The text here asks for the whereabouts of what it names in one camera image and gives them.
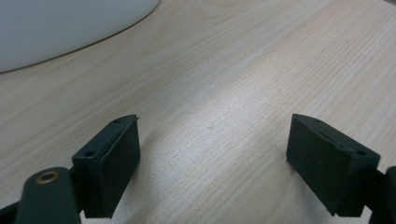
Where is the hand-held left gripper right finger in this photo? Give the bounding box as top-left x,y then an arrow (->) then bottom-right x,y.
286,113 -> 381,217

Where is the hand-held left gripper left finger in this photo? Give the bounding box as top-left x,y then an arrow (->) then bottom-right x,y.
71,114 -> 142,219

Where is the white round container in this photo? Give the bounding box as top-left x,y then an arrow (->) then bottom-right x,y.
0,0 -> 162,74

